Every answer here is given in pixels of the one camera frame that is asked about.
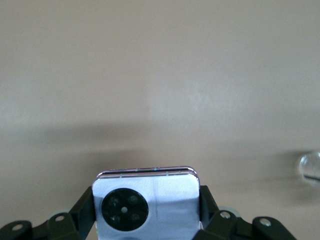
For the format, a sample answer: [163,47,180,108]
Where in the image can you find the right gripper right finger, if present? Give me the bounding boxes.
[194,184,299,240]

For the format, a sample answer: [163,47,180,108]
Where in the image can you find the lilac flip phone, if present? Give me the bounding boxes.
[91,164,202,240]

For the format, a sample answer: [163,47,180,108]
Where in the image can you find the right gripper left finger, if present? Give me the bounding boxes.
[0,186,96,240]

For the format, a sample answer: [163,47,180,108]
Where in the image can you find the clear plastic cup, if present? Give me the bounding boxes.
[298,149,320,188]

